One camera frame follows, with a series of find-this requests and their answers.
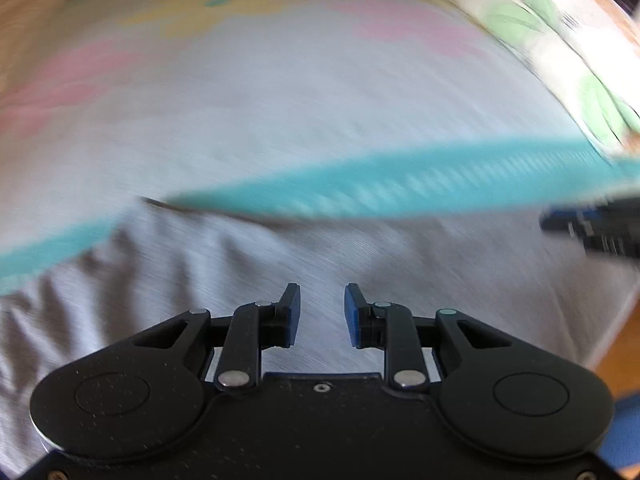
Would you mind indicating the pastel floral bed sheet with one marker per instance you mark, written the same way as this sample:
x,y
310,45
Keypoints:
x,y
280,100

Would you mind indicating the blue cloth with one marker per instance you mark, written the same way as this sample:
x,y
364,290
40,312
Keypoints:
x,y
625,435

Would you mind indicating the grey speckled pants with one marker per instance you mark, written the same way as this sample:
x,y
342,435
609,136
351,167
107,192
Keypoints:
x,y
320,260

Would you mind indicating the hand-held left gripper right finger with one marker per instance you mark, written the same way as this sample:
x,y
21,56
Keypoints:
x,y
353,315

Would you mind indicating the white green floral pillow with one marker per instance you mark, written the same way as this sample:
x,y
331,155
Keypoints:
x,y
540,25

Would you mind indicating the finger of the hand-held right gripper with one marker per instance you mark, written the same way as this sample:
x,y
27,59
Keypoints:
x,y
580,222

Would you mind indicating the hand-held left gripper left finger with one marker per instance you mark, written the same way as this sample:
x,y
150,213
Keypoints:
x,y
289,312

